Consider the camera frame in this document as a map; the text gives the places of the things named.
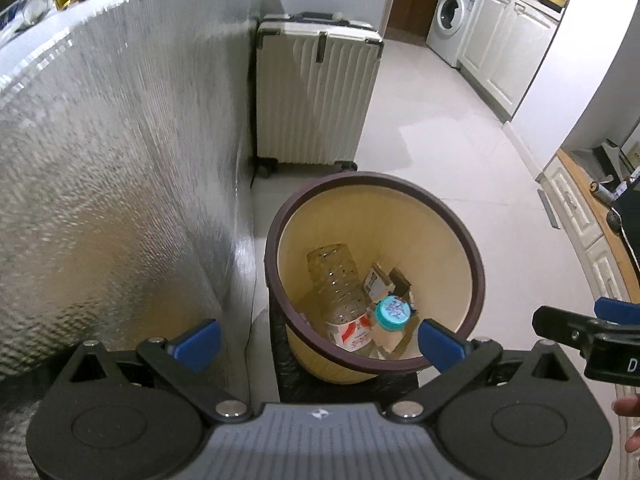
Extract crushed blue can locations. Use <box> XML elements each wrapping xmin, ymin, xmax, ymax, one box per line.
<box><xmin>8</xmin><ymin>0</ymin><xmax>53</xmax><ymax>27</ymax></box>

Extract person right hand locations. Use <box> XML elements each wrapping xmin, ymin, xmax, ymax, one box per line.
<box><xmin>612</xmin><ymin>393</ymin><xmax>640</xmax><ymax>453</ymax></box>

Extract white kitchen cabinets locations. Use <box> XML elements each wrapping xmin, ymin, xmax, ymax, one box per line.
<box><xmin>459</xmin><ymin>0</ymin><xmax>558</xmax><ymax>117</ymax></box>

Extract clear plastic bottle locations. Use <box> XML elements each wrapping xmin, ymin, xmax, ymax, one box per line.
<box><xmin>307</xmin><ymin>244</ymin><xmax>373</xmax><ymax>358</ymax></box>

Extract teal round lid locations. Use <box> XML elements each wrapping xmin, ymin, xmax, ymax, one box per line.
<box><xmin>374</xmin><ymin>296</ymin><xmax>412</xmax><ymax>332</ymax></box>

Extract white ribbed suitcase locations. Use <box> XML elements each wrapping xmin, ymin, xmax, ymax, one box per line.
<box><xmin>252</xmin><ymin>12</ymin><xmax>384</xmax><ymax>177</ymax></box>

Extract torn cardboard box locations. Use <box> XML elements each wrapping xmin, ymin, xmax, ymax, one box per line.
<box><xmin>362</xmin><ymin>262</ymin><xmax>414</xmax><ymax>311</ymax></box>

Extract white washing machine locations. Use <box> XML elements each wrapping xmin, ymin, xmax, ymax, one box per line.
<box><xmin>426</xmin><ymin>0</ymin><xmax>480</xmax><ymax>68</ymax></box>

